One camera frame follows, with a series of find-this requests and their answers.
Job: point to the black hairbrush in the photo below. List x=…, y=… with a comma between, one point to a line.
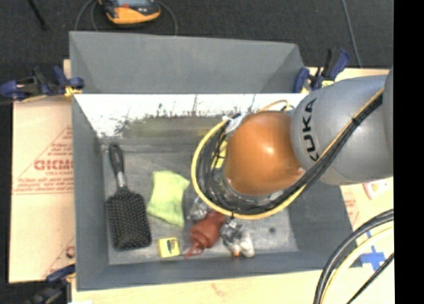
x=127, y=220

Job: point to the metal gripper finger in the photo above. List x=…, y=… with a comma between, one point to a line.
x=198, y=210
x=232, y=229

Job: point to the small yellow box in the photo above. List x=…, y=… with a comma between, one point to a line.
x=168, y=247

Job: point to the white toy with orange tip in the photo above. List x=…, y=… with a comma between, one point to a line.
x=245, y=246

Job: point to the brown cardboard board red print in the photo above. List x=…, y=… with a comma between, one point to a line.
x=39, y=203

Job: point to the white and pink packet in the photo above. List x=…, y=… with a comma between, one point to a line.
x=376, y=188

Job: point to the light green cloth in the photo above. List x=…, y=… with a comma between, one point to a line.
x=167, y=196

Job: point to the red-brown squeeze bottle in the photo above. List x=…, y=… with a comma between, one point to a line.
x=207, y=230

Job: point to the grey metal bin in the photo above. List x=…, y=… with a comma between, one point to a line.
x=172, y=64

